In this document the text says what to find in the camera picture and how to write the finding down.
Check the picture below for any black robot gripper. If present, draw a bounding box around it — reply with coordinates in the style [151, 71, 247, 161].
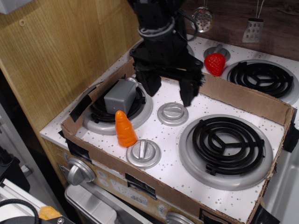
[129, 32, 205, 107]

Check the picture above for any grey pepper shaker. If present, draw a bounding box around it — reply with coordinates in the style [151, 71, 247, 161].
[104, 77, 138, 115]

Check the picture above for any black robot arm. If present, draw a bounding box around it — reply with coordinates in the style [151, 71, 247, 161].
[129, 0, 203, 107]

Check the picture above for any silver stove knob centre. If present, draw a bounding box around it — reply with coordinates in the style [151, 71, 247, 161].
[157, 102, 189, 126]

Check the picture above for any silver stove knob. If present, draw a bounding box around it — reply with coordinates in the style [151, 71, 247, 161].
[157, 102, 189, 126]
[126, 139, 162, 169]
[203, 44, 231, 61]

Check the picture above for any red toy strawberry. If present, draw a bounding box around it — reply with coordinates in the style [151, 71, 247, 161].
[204, 53, 226, 77]

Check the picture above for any back left black burner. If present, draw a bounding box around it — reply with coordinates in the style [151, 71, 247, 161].
[129, 39, 194, 64]

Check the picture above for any black burner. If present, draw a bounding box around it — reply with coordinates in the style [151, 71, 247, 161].
[83, 80, 153, 135]
[129, 39, 194, 64]
[221, 59, 299, 105]
[178, 115, 274, 191]

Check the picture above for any silver stove knob back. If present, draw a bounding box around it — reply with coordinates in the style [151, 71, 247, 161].
[203, 44, 231, 61]

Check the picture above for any orange toy carrot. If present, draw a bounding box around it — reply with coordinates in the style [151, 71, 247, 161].
[115, 110, 137, 147]

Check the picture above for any hanging silver strainer ladle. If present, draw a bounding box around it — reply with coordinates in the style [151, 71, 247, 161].
[192, 0, 215, 33]

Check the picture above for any silver stove knob front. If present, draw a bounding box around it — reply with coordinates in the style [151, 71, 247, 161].
[126, 139, 162, 169]

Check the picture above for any front left black burner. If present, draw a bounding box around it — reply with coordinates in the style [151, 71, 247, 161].
[83, 80, 153, 135]

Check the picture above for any front right black burner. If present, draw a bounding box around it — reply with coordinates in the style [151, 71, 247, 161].
[178, 115, 274, 191]

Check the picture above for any back right black burner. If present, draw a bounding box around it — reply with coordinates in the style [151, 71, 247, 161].
[221, 59, 299, 105]

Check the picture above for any hanging silver spatula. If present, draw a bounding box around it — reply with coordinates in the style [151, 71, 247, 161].
[242, 0, 266, 43]

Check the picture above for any oven clock display label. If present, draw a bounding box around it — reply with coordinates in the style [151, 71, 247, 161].
[110, 179, 148, 207]

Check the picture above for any silver oven dial left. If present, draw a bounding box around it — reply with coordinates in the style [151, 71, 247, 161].
[67, 157, 96, 186]

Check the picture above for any silver oven dial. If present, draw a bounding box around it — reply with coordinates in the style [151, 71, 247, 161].
[165, 212, 194, 224]
[67, 157, 96, 186]

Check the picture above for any silver oven dial right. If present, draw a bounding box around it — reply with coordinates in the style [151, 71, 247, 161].
[165, 212, 194, 224]

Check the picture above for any brown cardboard box tray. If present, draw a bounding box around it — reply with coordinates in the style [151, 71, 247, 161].
[61, 74, 297, 224]

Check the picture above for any small orange object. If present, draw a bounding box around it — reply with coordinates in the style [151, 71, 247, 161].
[38, 206, 61, 220]

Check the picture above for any silver oven door handle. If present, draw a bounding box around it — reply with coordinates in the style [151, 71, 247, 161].
[64, 183, 151, 224]

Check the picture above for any black braided cable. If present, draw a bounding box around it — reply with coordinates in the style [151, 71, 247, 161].
[0, 198, 40, 224]

